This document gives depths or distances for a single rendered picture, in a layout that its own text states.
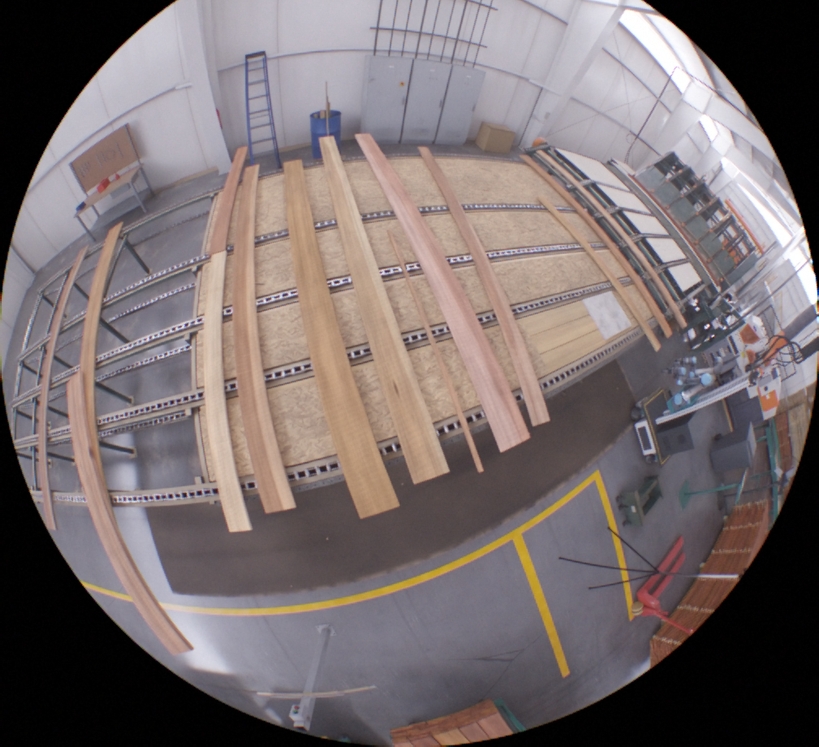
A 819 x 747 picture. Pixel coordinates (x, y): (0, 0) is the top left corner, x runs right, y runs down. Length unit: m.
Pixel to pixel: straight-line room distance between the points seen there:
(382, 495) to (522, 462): 1.64
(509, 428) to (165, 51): 7.29
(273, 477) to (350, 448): 0.49
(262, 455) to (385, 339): 1.05
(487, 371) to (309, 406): 1.15
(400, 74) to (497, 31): 2.74
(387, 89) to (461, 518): 6.49
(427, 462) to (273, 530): 1.62
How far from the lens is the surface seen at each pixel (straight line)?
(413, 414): 1.62
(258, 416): 1.72
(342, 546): 2.56
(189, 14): 5.35
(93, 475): 2.70
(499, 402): 1.80
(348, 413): 1.60
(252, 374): 1.81
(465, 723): 3.32
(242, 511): 1.77
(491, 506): 2.70
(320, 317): 1.85
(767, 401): 8.17
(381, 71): 5.78
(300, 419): 1.69
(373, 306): 1.88
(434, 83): 6.20
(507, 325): 2.07
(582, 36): 8.38
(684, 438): 3.85
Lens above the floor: 2.44
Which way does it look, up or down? 62 degrees down
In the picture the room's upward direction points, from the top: 17 degrees clockwise
